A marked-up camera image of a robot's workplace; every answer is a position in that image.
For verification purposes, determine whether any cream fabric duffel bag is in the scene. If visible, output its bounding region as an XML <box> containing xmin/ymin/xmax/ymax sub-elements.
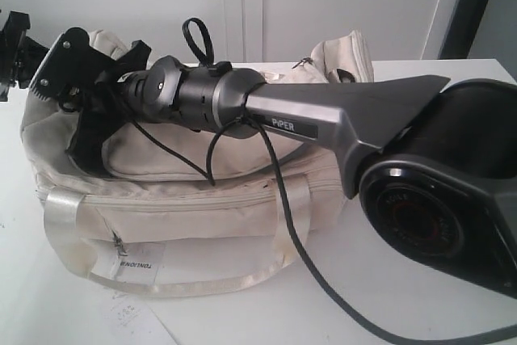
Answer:
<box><xmin>22</xmin><ymin>28</ymin><xmax>376</xmax><ymax>300</ymax></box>

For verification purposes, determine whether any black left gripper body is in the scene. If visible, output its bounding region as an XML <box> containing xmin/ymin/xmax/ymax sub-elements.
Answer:
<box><xmin>1</xmin><ymin>11</ymin><xmax>49</xmax><ymax>101</ymax></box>

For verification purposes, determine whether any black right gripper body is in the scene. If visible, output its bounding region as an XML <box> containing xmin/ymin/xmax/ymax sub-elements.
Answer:
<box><xmin>56</xmin><ymin>59</ymin><xmax>137</xmax><ymax>127</ymax></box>

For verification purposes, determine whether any white paper hang tag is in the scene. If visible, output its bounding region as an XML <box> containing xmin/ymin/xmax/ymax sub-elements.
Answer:
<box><xmin>96</xmin><ymin>242</ymin><xmax>166</xmax><ymax>285</ymax></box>

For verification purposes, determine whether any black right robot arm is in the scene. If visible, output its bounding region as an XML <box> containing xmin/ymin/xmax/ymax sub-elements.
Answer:
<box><xmin>58</xmin><ymin>40</ymin><xmax>516</xmax><ymax>297</ymax></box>

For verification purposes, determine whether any small white price tag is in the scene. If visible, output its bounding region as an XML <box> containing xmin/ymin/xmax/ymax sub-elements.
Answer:
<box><xmin>102</xmin><ymin>294</ymin><xmax>154</xmax><ymax>339</ymax></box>

